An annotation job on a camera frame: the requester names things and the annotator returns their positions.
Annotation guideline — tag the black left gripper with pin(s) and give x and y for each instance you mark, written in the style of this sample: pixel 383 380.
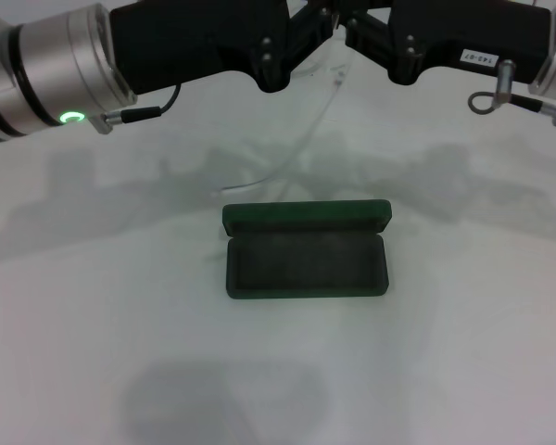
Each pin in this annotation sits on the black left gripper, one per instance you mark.
pixel 190 37

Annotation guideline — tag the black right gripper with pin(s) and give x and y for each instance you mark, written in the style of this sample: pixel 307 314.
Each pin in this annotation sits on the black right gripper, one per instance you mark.
pixel 468 28

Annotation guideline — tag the clear plastic glasses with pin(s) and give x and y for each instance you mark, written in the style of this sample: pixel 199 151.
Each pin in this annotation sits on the clear plastic glasses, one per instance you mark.
pixel 238 187

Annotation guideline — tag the green glasses case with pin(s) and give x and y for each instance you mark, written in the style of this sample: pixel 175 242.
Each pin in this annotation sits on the green glasses case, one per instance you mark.
pixel 306 273

